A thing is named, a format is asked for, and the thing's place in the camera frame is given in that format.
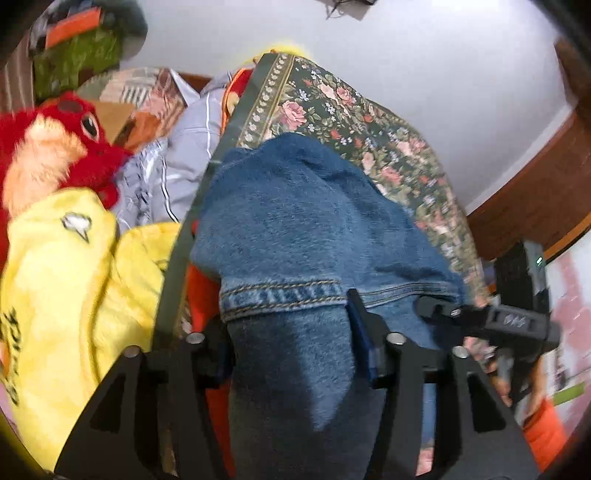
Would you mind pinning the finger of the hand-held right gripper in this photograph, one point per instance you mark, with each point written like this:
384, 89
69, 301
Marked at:
455, 311

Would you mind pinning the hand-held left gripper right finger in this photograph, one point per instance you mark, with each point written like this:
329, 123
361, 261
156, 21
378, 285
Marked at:
359, 330

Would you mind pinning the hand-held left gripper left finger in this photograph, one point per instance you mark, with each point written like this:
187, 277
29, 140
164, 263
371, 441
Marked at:
222, 355

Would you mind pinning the blue denim jacket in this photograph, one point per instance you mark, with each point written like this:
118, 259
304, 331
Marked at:
300, 230

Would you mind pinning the person's right hand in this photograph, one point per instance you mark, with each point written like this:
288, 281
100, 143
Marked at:
535, 387

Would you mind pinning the red garment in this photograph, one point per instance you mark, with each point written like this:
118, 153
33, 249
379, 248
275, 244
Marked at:
203, 295

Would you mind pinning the brown wooden door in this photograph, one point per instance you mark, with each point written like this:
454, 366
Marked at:
531, 198

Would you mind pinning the yellow printed blanket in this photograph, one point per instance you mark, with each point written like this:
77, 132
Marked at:
69, 286

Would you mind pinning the floral bedspread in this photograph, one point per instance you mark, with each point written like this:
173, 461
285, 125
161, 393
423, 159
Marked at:
351, 120

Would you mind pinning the grey striped cloth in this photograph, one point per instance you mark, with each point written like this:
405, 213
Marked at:
184, 138

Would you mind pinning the brown patterned cloth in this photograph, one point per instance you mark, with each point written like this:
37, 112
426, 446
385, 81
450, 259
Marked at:
134, 87

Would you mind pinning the red plush toy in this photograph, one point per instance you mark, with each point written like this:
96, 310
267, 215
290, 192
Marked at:
60, 120

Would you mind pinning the yellow pillow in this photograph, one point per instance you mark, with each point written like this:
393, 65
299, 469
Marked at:
291, 48

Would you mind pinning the green box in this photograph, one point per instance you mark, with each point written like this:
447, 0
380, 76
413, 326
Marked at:
76, 69

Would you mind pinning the dark green cloth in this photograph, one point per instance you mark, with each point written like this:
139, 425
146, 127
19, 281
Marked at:
127, 27

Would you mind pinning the orange box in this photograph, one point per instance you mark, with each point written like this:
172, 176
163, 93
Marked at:
74, 25

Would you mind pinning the black wall hook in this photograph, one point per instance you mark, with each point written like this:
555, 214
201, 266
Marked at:
346, 5

